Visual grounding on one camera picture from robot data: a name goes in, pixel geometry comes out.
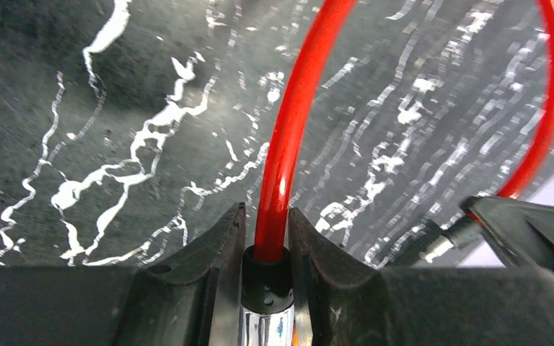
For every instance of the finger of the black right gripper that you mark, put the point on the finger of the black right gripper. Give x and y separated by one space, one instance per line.
519 232

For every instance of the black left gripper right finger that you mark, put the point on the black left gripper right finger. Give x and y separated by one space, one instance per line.
341 301

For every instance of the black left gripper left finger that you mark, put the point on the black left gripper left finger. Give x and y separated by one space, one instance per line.
189 298

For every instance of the red cable lock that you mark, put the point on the red cable lock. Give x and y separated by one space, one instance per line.
271 245

